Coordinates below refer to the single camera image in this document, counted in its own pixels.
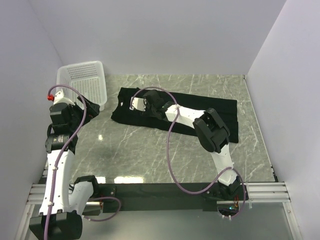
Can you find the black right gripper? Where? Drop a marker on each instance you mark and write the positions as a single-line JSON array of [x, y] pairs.
[[147, 104]]

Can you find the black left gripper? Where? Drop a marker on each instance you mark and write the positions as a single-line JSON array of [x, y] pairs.
[[92, 109]]

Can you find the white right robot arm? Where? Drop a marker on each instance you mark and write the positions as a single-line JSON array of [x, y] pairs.
[[212, 133]]

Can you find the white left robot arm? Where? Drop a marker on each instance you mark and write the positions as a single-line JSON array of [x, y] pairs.
[[60, 214]]

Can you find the white plastic basket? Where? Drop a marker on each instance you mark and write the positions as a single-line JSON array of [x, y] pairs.
[[88, 78]]

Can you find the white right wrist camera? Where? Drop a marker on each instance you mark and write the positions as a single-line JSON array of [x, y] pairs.
[[137, 103]]

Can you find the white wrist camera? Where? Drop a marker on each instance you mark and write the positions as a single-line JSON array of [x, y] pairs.
[[58, 98], [137, 103]]

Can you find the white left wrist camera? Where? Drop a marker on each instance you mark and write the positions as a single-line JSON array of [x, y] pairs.
[[58, 98]]

